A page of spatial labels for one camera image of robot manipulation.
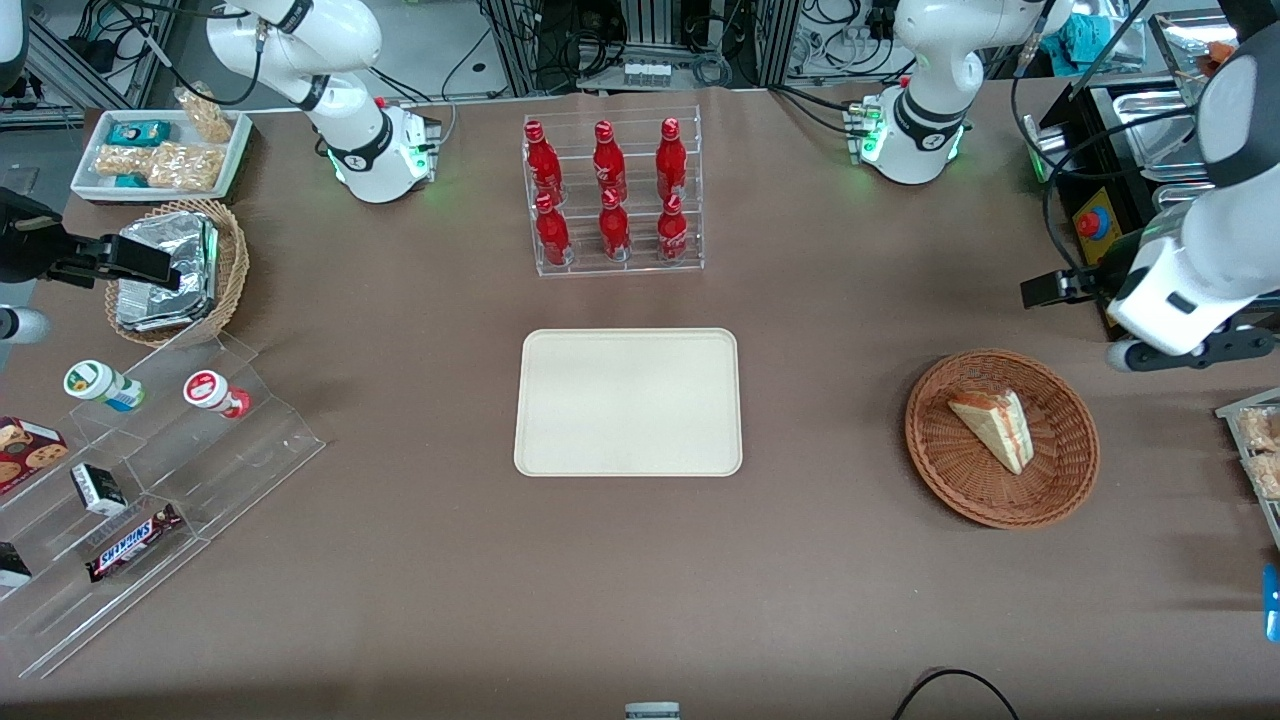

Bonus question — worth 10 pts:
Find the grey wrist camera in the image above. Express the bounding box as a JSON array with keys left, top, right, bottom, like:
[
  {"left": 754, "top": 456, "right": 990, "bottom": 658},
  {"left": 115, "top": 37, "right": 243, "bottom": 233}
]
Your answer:
[
  {"left": 1104, "top": 328, "right": 1161, "bottom": 373},
  {"left": 0, "top": 305, "right": 52, "bottom": 347}
]

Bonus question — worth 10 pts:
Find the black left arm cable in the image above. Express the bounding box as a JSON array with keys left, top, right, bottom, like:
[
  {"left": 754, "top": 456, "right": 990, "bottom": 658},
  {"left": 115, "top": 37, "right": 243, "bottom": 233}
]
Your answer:
[{"left": 1009, "top": 0, "right": 1203, "bottom": 279}]

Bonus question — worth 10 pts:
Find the small tan wicker basket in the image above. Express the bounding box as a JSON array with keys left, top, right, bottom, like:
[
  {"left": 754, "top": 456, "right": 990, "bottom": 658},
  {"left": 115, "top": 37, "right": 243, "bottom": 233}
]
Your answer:
[{"left": 104, "top": 198, "right": 251, "bottom": 349}]

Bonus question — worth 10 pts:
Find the clear acrylic bottle rack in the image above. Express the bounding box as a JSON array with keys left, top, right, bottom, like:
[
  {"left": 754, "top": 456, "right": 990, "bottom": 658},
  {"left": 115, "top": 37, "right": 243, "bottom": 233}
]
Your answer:
[{"left": 521, "top": 105, "right": 706, "bottom": 279}]

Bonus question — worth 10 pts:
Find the red cap yogurt bottle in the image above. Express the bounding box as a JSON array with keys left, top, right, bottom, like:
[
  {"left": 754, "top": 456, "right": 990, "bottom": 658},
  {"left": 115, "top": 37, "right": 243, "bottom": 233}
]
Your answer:
[{"left": 182, "top": 369, "right": 252, "bottom": 420}]

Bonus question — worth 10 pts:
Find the small black white carton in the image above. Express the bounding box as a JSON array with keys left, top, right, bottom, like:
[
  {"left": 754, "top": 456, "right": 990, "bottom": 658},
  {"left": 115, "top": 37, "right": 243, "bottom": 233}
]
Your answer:
[{"left": 70, "top": 462, "right": 129, "bottom": 518}]

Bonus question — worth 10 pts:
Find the cream plastic serving tray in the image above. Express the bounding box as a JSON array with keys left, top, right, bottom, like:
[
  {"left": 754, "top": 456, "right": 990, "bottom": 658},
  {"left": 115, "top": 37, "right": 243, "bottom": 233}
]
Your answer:
[{"left": 513, "top": 328, "right": 744, "bottom": 478}]

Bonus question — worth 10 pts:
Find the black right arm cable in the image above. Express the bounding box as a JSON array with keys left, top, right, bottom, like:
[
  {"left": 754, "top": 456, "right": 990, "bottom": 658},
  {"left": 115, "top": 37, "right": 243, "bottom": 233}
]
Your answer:
[{"left": 104, "top": 0, "right": 269, "bottom": 108}]

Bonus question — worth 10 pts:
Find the foil wrapped package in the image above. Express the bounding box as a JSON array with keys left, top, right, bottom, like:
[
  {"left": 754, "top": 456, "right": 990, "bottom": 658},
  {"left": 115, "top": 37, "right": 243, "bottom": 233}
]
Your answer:
[
  {"left": 118, "top": 211, "right": 220, "bottom": 293},
  {"left": 115, "top": 280, "right": 219, "bottom": 333}
]

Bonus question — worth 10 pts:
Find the red cola bottle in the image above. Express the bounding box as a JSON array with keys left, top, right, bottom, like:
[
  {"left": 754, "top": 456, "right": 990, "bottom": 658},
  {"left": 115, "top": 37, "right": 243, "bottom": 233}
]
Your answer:
[
  {"left": 592, "top": 120, "right": 629, "bottom": 201},
  {"left": 598, "top": 188, "right": 634, "bottom": 262},
  {"left": 534, "top": 193, "right": 574, "bottom": 268},
  {"left": 655, "top": 117, "right": 690, "bottom": 197},
  {"left": 656, "top": 193, "right": 692, "bottom": 264},
  {"left": 524, "top": 120, "right": 564, "bottom": 206}
]

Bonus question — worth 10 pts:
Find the teal cloth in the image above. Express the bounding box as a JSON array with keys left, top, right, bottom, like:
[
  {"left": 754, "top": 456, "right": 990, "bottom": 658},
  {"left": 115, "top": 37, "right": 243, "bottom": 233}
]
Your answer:
[{"left": 1060, "top": 12, "right": 1143, "bottom": 64}]

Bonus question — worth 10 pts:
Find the steel warmer pan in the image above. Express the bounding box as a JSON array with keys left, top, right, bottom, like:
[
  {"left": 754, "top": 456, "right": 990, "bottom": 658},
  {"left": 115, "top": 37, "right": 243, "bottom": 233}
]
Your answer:
[{"left": 1112, "top": 88, "right": 1206, "bottom": 183}]

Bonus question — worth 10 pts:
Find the black floor cable loop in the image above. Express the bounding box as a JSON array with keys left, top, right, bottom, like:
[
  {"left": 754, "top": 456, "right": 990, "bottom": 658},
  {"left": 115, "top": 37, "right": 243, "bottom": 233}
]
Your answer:
[{"left": 892, "top": 667, "right": 1020, "bottom": 720}]

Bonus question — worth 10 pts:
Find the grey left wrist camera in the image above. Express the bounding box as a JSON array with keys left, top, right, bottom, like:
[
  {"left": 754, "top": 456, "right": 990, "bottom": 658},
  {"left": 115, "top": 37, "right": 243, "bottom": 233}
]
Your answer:
[{"left": 1104, "top": 328, "right": 1161, "bottom": 373}]

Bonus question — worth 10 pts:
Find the clear bag of puffed snacks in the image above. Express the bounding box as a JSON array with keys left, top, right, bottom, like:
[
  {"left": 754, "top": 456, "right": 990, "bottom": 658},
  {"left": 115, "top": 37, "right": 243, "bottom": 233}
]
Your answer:
[
  {"left": 147, "top": 142, "right": 224, "bottom": 192},
  {"left": 174, "top": 84, "right": 234, "bottom": 145},
  {"left": 94, "top": 145, "right": 153, "bottom": 180}
]

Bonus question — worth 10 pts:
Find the green cap yogurt bottle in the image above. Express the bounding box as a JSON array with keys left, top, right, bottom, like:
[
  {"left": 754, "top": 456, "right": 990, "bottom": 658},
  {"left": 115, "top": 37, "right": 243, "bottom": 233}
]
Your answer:
[{"left": 63, "top": 360, "right": 147, "bottom": 413}]

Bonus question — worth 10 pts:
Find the triangle sandwich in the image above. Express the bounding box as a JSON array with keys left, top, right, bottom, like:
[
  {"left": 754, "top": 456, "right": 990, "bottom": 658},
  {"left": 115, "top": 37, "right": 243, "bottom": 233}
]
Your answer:
[{"left": 947, "top": 388, "right": 1034, "bottom": 476}]

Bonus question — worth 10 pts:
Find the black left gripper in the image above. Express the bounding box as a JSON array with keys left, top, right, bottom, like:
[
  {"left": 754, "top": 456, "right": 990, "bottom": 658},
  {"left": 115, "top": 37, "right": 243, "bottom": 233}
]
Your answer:
[{"left": 1020, "top": 262, "right": 1123, "bottom": 310}]

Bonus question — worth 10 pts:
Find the large brown wicker basket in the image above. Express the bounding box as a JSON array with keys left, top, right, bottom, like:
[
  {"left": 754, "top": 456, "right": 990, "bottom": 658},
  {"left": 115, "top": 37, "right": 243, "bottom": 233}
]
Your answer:
[{"left": 905, "top": 348, "right": 1101, "bottom": 529}]

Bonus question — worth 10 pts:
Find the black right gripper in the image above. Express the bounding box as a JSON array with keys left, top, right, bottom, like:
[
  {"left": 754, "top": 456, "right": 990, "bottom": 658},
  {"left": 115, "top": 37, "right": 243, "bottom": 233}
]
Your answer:
[{"left": 0, "top": 188, "right": 184, "bottom": 294}]

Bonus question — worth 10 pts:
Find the Snickers chocolate bar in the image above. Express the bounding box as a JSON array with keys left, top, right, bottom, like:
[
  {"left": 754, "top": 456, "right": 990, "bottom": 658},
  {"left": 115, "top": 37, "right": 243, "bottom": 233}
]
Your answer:
[{"left": 85, "top": 502, "right": 185, "bottom": 584}]

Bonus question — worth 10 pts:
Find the aluminium frame rack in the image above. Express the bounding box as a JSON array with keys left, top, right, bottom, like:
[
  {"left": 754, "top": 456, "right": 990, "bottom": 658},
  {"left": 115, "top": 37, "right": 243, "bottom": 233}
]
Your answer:
[{"left": 478, "top": 0, "right": 803, "bottom": 97}]

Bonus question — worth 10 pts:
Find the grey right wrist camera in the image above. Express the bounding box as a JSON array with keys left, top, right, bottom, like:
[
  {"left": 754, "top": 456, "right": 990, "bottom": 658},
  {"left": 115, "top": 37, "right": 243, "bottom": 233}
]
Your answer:
[{"left": 0, "top": 305, "right": 52, "bottom": 347}]

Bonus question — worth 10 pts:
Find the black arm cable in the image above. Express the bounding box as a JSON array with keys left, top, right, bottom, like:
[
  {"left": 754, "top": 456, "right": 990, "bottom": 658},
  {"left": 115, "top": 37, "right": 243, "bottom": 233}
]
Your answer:
[
  {"left": 104, "top": 0, "right": 269, "bottom": 108},
  {"left": 1009, "top": 0, "right": 1203, "bottom": 279}
]

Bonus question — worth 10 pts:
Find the black food warmer cabinet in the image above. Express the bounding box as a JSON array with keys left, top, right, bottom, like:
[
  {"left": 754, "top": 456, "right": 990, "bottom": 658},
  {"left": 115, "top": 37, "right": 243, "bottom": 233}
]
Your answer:
[{"left": 1020, "top": 10, "right": 1280, "bottom": 343}]

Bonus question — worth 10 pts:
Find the red cookie box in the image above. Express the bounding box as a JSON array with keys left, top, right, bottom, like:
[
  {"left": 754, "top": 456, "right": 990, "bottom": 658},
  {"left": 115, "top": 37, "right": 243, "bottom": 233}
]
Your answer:
[{"left": 0, "top": 416, "right": 70, "bottom": 497}]

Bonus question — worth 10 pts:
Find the clear acrylic stepped display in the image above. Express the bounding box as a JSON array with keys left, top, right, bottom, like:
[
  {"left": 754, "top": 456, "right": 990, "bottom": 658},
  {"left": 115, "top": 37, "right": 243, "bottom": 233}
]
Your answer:
[{"left": 0, "top": 330, "right": 327, "bottom": 681}]

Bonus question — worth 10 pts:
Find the white rectangular snack tray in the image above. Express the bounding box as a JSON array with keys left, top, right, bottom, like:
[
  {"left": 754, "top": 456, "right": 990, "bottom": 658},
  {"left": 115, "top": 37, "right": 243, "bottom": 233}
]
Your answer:
[{"left": 70, "top": 107, "right": 254, "bottom": 205}]

